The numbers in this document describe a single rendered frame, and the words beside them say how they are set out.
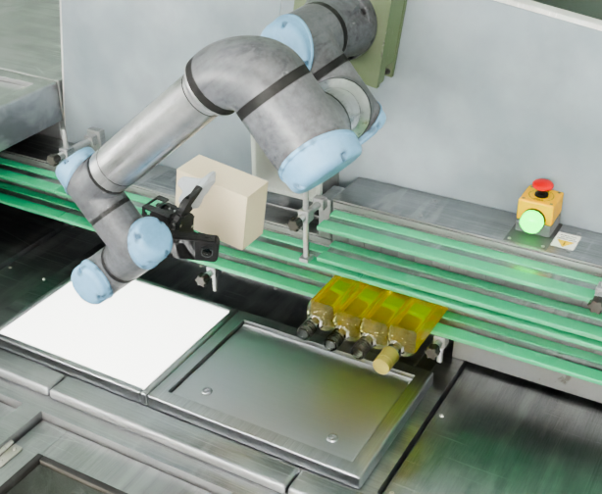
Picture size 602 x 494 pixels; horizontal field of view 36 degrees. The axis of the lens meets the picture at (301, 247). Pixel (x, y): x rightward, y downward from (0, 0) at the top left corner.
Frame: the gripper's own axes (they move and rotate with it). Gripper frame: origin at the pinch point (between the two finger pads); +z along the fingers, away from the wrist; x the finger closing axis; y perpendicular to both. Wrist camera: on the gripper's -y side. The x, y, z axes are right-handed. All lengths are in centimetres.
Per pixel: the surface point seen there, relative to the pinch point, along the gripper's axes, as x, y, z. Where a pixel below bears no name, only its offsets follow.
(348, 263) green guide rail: 11.8, -23.3, 15.1
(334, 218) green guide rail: 5.5, -17.0, 19.2
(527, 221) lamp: -6, -54, 25
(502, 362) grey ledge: 26, -58, 23
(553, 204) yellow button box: -9, -57, 29
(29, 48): 12, 97, 51
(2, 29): 15, 116, 60
